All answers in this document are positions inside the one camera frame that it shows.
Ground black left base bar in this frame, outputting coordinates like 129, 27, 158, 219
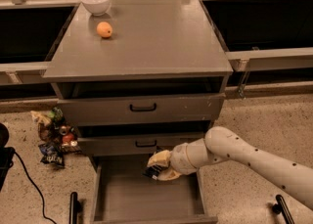
68, 192, 82, 224

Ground grey bottom drawer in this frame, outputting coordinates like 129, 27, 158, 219
90, 154, 218, 224

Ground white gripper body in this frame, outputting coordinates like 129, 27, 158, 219
170, 143, 198, 175

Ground grey drawer cabinet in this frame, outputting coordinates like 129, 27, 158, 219
42, 0, 234, 224

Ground black right base bar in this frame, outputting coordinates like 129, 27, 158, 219
272, 195, 295, 224

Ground dark blue snack bag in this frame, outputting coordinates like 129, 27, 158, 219
39, 143, 65, 167

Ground black device on floor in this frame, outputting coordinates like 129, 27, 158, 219
0, 123, 15, 191

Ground grey middle drawer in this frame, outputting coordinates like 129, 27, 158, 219
78, 132, 204, 157

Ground yellow chip bag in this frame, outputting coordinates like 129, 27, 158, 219
30, 111, 52, 126

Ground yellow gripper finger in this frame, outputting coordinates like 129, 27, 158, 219
157, 167, 181, 181
147, 150, 171, 167

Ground dark rxbar blueberry bar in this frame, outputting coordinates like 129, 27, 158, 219
144, 165, 162, 180

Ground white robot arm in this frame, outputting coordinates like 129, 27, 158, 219
147, 126, 313, 209

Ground white bowl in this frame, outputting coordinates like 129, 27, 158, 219
81, 0, 111, 16

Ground red soda can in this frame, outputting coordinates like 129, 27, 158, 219
62, 132, 75, 145

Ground grey drawer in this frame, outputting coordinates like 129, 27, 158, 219
59, 94, 225, 126
78, 132, 204, 157
90, 154, 218, 224

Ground black base bar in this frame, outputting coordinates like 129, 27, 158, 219
272, 195, 295, 224
68, 192, 82, 224

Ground orange fruit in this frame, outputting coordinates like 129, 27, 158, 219
97, 22, 112, 38

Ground brown snack bag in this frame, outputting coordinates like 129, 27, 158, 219
38, 123, 58, 142

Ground grey top drawer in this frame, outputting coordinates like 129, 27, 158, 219
59, 94, 225, 126

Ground green snack bag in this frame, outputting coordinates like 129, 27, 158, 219
48, 107, 64, 123

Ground black cable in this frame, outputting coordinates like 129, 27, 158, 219
13, 151, 59, 224

